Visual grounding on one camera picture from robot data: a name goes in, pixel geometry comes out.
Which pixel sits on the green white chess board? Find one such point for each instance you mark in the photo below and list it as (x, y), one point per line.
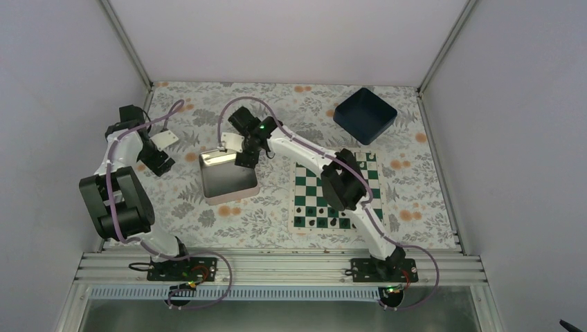
(309, 211)

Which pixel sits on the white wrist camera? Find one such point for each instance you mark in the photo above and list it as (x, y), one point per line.
(231, 141)
(164, 139)

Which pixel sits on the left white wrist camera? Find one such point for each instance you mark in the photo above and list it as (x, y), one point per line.
(164, 139)

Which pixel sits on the dark blue square bin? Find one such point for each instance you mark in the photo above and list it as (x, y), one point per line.
(364, 115)

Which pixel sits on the aluminium front rail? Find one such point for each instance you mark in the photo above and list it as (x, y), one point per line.
(312, 267)

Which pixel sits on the floral patterned table mat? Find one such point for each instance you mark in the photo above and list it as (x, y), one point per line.
(414, 211)

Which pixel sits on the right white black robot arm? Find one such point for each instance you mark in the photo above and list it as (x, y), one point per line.
(343, 185)

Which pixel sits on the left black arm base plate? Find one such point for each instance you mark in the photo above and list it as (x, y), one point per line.
(195, 269)

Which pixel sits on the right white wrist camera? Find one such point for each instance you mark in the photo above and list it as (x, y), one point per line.
(231, 141)

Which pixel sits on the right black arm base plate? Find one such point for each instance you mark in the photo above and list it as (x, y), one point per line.
(363, 270)

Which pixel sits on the metal tin of chess pieces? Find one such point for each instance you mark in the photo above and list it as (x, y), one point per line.
(223, 181)

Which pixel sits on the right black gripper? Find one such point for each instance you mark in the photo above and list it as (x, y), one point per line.
(250, 162)

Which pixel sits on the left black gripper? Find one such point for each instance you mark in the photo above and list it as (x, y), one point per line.
(153, 164)

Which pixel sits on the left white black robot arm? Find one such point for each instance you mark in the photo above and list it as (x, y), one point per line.
(116, 201)

